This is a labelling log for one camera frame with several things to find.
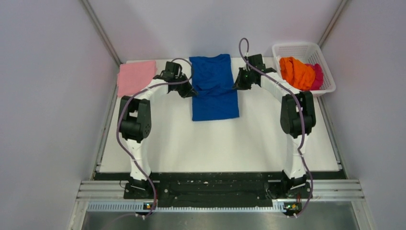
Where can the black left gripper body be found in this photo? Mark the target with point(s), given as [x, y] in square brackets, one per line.
[184, 89]

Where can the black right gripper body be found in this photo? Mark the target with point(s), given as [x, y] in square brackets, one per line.
[244, 81]

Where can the blue printed t shirt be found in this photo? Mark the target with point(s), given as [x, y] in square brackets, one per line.
[213, 80]

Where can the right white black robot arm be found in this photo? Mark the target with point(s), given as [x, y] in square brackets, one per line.
[297, 117]

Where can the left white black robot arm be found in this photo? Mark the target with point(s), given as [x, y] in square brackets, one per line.
[135, 120]

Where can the folded pink t shirt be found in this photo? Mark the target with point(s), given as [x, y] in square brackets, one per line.
[135, 76]

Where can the orange t shirt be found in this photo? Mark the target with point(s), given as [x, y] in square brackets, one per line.
[298, 74]

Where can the white plastic laundry basket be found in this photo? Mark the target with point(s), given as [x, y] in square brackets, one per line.
[307, 53]

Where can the magenta t shirt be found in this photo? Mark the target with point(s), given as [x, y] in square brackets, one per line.
[319, 77]

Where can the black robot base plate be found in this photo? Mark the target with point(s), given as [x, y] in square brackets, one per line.
[217, 189]

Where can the white slotted cable duct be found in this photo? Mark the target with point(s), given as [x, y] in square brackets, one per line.
[104, 206]

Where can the aluminium rail frame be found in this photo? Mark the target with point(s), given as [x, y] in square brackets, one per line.
[336, 205]

